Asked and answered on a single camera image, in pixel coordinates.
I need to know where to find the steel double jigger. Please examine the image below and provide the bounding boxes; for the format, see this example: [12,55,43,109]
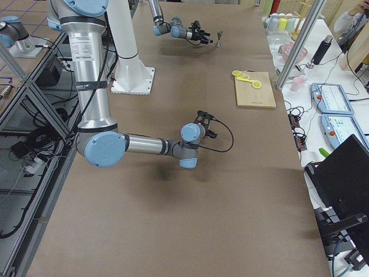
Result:
[216,30,223,47]

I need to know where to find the lemon slice on knife tip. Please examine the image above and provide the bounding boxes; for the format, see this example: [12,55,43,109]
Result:
[252,81,262,89]

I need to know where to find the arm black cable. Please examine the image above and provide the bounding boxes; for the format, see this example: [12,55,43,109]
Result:
[195,117,235,153]

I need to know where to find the black bottle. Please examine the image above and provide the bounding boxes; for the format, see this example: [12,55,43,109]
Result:
[311,35,333,65]

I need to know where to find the teach pendant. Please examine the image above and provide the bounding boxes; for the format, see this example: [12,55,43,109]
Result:
[310,83,355,115]
[321,114,368,149]

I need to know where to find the wooden cutting board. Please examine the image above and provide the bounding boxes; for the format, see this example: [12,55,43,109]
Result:
[234,71,276,108]

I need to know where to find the lemon slice end of row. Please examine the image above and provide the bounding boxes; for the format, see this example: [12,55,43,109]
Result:
[232,70,242,77]

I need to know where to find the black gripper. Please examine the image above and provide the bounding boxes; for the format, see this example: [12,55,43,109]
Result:
[191,28,212,44]
[201,123,217,139]

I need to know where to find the seated person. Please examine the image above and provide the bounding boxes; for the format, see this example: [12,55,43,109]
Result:
[334,1,368,40]

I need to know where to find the power strip with cables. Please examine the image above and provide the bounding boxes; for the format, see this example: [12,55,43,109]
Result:
[287,106,307,152]

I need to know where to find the upper teach pendant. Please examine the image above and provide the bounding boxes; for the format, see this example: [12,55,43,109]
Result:
[310,83,355,115]

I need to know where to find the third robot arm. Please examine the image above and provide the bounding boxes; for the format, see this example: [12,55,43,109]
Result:
[1,16,43,58]

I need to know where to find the yellow cup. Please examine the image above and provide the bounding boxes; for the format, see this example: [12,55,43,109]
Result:
[277,18,288,32]

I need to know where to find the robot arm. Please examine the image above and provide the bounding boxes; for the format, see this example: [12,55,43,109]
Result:
[148,1,213,46]
[47,1,216,169]

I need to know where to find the aluminium frame post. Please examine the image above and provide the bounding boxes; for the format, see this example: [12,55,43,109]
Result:
[276,0,327,91]

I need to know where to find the pink cup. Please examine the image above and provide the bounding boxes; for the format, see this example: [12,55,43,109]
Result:
[290,77,305,92]

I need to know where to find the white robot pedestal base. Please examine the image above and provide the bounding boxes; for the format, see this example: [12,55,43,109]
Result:
[107,0,155,95]

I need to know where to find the lower teach pendant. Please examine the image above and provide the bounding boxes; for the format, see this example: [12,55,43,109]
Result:
[321,114,368,149]

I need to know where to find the green marker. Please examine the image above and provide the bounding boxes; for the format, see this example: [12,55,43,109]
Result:
[318,148,330,158]

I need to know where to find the pink bowl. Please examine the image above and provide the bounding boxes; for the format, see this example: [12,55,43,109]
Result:
[281,43,308,63]

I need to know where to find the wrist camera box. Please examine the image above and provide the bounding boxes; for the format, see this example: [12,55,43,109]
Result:
[194,110,215,125]
[191,20,201,29]

